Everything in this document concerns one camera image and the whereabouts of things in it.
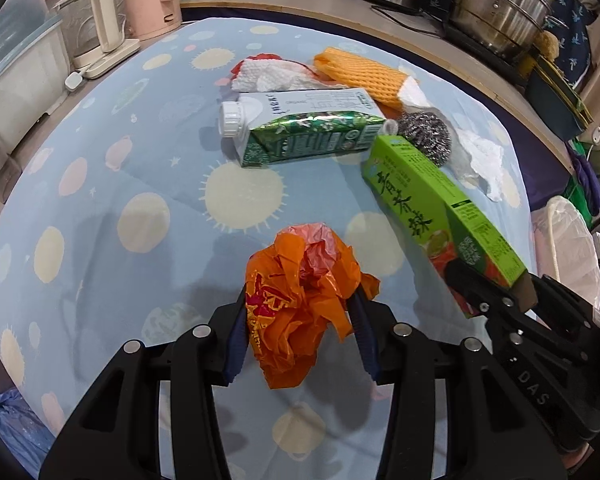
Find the navy printed cloth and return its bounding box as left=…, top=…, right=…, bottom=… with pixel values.
left=424, top=0, right=597, bottom=92

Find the blue plastic bag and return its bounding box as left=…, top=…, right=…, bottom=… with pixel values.
left=0, top=389, right=57, bottom=480

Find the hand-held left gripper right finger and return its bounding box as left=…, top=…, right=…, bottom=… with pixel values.
left=347, top=290, right=568, bottom=480

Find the orange plastic bag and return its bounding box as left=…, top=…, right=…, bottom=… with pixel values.
left=244, top=222, right=382, bottom=390

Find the orange foam net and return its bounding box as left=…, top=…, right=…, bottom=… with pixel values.
left=312, top=47, right=416, bottom=111

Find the green cardboard box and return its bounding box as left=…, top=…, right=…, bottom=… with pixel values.
left=361, top=134, right=538, bottom=320

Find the green white milk carton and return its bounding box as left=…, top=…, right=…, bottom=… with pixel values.
left=219, top=87, right=387, bottom=168

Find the translucent plastic storage box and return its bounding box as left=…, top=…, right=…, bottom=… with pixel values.
left=0, top=0, right=77, bottom=161

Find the pink thermos jug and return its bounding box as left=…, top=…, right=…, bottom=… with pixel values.
left=120, top=0, right=183, bottom=41

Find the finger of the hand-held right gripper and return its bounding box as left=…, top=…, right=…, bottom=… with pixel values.
left=527, top=275, right=598, bottom=333
left=442, top=260, right=523, bottom=321

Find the green plastic bag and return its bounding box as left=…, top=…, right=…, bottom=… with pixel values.
left=562, top=180, right=593, bottom=221

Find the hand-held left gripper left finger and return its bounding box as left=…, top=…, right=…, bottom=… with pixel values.
left=37, top=285, right=251, bottom=480

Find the red plastic scrap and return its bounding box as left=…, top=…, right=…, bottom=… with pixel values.
left=230, top=52, right=301, bottom=75

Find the steel steamer pot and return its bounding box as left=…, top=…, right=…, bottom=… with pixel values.
left=447, top=0, right=572, bottom=62

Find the steel wool scrubber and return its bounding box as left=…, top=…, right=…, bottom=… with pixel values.
left=396, top=111, right=452, bottom=167

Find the white cord with switch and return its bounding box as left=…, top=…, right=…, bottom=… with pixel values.
left=567, top=120, right=600, bottom=153

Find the white lined waste bin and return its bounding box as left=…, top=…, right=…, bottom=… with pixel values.
left=544, top=195, right=600, bottom=312

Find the brown loofah sponge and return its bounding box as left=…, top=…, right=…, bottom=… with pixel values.
left=532, top=30, right=561, bottom=59

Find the dark blue basin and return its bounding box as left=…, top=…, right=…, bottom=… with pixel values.
left=525, top=67, right=588, bottom=137

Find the white tissue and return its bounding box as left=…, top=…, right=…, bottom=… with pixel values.
left=452, top=129, right=507, bottom=204
left=230, top=58, right=322, bottom=94

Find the purple cloth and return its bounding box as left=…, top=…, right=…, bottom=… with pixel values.
left=569, top=144, right=600, bottom=222

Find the yellow tray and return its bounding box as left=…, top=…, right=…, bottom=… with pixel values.
left=520, top=52, right=595, bottom=123

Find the black induction cooker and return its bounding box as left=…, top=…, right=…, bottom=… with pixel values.
left=442, top=24, right=531, bottom=87

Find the white electric kettle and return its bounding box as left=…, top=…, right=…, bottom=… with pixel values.
left=55, top=0, right=142, bottom=80

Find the blue printed tablecloth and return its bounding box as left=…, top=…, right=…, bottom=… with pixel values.
left=0, top=17, right=537, bottom=480

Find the black power cord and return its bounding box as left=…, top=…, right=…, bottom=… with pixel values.
left=370, top=4, right=449, bottom=39

